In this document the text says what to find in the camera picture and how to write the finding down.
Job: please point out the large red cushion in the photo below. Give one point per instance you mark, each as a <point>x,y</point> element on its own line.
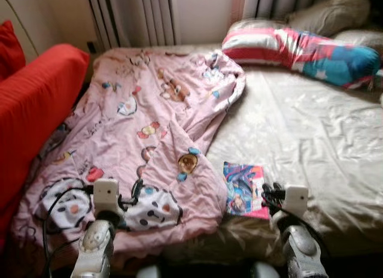
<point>36,98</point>

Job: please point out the grey robot right leg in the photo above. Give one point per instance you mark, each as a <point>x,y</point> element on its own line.
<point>264,271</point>

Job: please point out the pink cartoon print blanket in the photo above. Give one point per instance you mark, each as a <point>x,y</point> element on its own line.
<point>149,110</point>

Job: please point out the black wall plug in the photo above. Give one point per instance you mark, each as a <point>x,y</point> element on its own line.
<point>92,47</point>

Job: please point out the pink sheer curtain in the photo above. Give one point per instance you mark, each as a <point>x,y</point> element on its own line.
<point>237,5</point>

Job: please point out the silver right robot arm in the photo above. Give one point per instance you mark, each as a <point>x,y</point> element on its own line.
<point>302,248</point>

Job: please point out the colourful picture book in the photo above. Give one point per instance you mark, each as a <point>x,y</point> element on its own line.
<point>245,188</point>

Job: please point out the grey robot left leg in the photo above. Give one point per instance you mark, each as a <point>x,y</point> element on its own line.
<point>149,271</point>

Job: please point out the grey striped curtain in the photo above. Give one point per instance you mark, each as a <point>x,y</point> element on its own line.
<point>131,17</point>
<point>269,2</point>

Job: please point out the grey robot leg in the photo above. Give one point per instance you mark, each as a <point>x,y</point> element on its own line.
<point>149,271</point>
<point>264,271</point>

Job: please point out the beige sheeted bed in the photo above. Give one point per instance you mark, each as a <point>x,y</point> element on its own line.
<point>299,128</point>

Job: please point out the red white blue bolster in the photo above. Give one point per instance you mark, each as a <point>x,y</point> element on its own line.
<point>311,56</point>

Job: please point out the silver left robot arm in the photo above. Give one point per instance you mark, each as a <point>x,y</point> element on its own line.
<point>96,248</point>

